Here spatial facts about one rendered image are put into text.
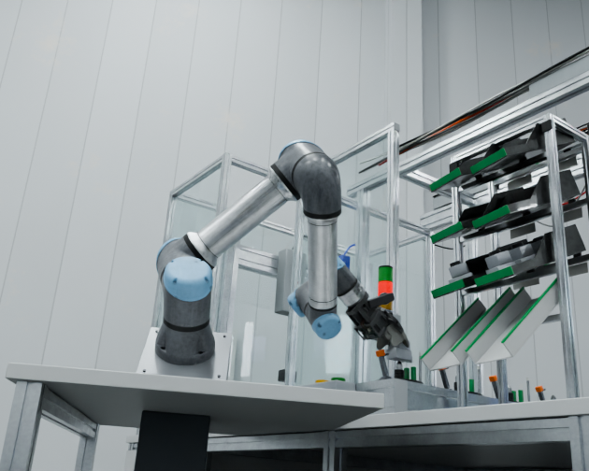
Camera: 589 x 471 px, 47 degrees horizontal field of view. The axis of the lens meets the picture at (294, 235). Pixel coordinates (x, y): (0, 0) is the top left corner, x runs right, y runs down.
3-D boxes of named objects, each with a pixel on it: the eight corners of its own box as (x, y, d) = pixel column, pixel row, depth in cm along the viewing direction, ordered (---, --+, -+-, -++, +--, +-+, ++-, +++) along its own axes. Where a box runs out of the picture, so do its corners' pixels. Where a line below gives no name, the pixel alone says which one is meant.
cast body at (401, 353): (395, 357, 194) (396, 333, 197) (385, 359, 197) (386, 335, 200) (417, 362, 199) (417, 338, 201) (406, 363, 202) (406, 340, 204)
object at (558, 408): (593, 413, 118) (591, 396, 119) (192, 438, 233) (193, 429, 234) (875, 471, 193) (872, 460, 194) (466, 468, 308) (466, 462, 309)
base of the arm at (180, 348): (148, 361, 165) (149, 326, 161) (163, 329, 179) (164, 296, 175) (208, 368, 165) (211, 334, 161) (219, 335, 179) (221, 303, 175)
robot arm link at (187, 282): (165, 329, 161) (166, 278, 156) (159, 301, 173) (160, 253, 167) (214, 325, 165) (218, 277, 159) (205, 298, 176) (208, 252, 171)
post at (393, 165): (391, 403, 215) (393, 129, 251) (384, 403, 217) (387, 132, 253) (397, 404, 216) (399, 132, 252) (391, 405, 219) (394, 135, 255)
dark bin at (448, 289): (465, 288, 172) (454, 261, 173) (433, 299, 183) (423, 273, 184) (537, 263, 186) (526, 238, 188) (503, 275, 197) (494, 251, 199)
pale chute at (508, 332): (513, 357, 152) (502, 341, 152) (475, 364, 164) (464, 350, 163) (570, 289, 167) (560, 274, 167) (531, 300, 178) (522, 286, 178)
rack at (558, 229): (578, 420, 150) (550, 109, 179) (452, 426, 178) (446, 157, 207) (629, 430, 161) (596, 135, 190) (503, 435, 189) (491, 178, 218)
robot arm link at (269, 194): (150, 280, 168) (321, 143, 166) (144, 254, 181) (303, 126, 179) (180, 309, 174) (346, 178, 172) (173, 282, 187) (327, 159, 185)
